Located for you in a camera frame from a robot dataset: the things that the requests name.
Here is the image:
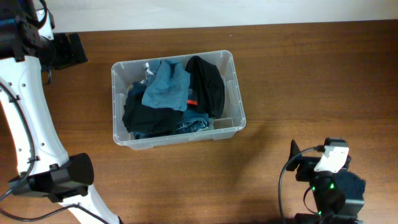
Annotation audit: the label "dark blue jeans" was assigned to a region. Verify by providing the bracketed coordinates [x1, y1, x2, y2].
[133, 112, 209, 139]

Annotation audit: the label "light blue jeans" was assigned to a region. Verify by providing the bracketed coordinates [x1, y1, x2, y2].
[206, 118, 215, 131]

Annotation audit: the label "blue shirt with plaid cuffs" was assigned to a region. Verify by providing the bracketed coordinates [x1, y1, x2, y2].
[142, 59, 190, 111]

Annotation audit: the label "black garment with red tag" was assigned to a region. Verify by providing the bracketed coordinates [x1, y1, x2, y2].
[185, 55, 225, 118]

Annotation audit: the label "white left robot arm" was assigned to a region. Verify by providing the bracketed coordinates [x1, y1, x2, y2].
[1, 1, 121, 223]

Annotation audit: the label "clear plastic storage bin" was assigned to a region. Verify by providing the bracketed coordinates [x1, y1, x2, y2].
[111, 50, 246, 150]

